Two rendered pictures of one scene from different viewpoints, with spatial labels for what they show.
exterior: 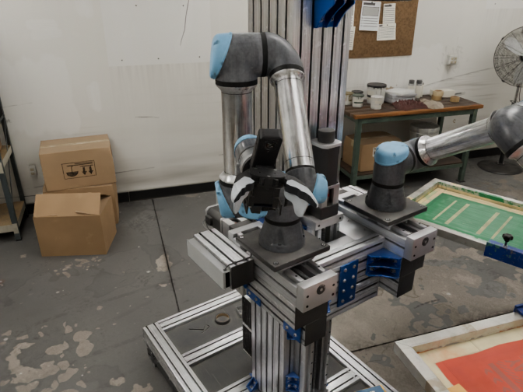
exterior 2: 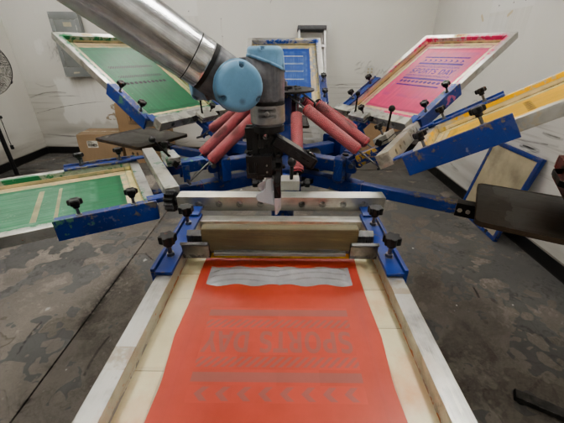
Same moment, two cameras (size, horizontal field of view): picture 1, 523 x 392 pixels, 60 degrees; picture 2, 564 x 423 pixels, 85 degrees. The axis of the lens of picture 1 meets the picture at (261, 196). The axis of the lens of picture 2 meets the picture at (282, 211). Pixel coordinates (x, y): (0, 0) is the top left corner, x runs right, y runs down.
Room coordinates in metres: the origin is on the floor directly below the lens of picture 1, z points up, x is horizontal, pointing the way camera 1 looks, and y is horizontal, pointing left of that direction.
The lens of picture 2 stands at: (0.80, -0.43, 1.46)
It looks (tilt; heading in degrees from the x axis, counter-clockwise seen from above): 27 degrees down; 288
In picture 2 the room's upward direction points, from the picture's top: straight up
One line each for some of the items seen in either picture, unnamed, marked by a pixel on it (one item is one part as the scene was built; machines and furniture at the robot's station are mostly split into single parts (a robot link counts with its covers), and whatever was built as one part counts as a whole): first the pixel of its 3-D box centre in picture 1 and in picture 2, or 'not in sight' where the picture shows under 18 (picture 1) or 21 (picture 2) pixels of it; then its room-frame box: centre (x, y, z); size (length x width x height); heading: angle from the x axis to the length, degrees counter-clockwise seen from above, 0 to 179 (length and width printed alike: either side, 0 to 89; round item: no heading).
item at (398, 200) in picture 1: (386, 191); not in sight; (1.57, -0.47, 1.31); 0.15 x 0.15 x 0.10
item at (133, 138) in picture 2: not in sight; (190, 151); (1.94, -2.03, 0.91); 1.34 x 0.40 x 0.08; 168
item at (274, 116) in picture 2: not in sight; (268, 115); (1.05, -1.07, 1.34); 0.08 x 0.08 x 0.05
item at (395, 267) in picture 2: not in sight; (378, 247); (0.77, -1.20, 0.97); 0.30 x 0.05 x 0.07; 108
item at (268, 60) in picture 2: not in sight; (264, 75); (1.05, -1.07, 1.42); 0.09 x 0.08 x 0.11; 39
